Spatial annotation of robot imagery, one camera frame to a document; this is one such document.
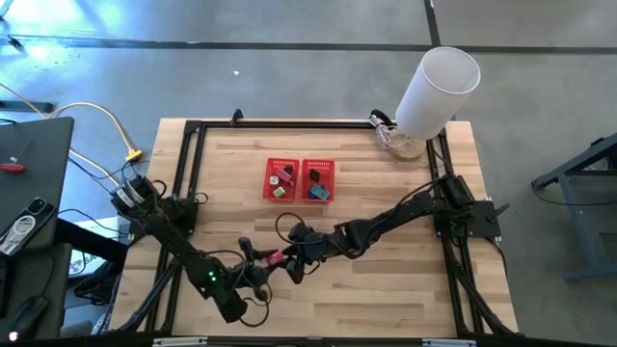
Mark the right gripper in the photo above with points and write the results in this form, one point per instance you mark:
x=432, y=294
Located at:
x=311, y=246

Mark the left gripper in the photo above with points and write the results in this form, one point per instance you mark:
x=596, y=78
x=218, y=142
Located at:
x=250, y=274

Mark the pink dual-port charger cube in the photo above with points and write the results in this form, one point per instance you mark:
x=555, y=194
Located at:
x=275, y=258

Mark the blue digital timer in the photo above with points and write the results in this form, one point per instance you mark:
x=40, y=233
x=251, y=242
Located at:
x=313, y=189

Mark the red rectangular box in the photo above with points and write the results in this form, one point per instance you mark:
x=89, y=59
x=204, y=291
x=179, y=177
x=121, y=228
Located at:
x=284, y=177

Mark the black rectangular box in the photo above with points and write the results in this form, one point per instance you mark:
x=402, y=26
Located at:
x=314, y=174

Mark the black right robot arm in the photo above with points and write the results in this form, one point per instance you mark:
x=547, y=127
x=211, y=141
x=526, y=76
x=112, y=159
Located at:
x=385, y=221

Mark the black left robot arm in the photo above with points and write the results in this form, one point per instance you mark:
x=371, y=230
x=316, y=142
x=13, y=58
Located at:
x=169, y=231

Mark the red plastic basket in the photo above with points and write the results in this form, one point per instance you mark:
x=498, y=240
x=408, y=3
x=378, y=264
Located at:
x=328, y=166
x=267, y=166

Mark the round wooden lamp base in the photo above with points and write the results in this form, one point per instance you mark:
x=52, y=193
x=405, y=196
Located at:
x=407, y=150

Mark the white box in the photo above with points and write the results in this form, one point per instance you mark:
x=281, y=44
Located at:
x=91, y=255

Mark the black smartphone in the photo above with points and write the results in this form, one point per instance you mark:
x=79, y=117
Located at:
x=38, y=208

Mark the white cylinder lamp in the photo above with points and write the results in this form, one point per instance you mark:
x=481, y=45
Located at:
x=436, y=91

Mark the dark grey desk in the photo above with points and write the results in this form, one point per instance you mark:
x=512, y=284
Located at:
x=34, y=159

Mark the black flat bar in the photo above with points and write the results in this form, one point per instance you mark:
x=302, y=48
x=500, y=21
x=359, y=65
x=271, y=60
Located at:
x=24, y=106

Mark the silver metal bracket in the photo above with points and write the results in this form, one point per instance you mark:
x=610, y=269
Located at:
x=448, y=342
x=180, y=342

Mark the black aluminium table frame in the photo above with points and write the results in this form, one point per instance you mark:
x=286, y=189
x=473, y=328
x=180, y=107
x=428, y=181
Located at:
x=289, y=124

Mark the black frame clamp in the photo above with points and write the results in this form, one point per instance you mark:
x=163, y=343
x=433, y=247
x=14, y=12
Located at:
x=236, y=117

